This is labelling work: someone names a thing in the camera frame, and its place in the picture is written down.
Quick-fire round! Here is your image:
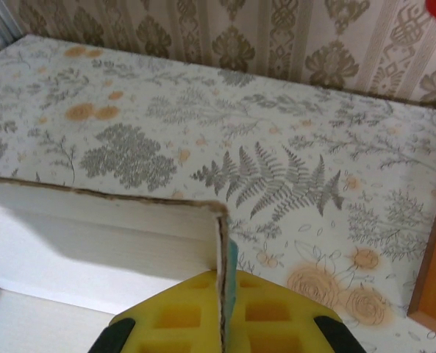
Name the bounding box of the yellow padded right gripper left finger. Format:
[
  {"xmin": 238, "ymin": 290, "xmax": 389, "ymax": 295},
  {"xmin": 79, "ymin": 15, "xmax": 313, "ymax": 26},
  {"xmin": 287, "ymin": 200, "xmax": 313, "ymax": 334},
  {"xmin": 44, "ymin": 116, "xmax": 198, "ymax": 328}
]
[{"xmin": 87, "ymin": 269, "xmax": 225, "ymax": 353}]

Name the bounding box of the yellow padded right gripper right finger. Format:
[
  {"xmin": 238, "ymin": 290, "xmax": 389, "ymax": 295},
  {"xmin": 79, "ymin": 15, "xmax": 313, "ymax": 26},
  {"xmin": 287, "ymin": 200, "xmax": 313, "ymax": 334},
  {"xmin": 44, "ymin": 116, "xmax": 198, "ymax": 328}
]
[{"xmin": 225, "ymin": 270, "xmax": 366, "ymax": 353}]

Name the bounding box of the teal and white paper box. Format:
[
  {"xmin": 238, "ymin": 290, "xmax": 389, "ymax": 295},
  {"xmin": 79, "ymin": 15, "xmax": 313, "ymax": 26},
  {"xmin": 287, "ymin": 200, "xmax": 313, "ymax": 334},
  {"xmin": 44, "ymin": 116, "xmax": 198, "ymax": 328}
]
[{"xmin": 0, "ymin": 174, "xmax": 239, "ymax": 353}]

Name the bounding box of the floral table cloth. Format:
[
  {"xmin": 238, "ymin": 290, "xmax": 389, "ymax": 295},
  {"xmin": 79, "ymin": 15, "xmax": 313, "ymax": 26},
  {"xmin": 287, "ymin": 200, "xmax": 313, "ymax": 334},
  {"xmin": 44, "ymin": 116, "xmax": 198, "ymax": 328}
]
[{"xmin": 0, "ymin": 35, "xmax": 436, "ymax": 353}]

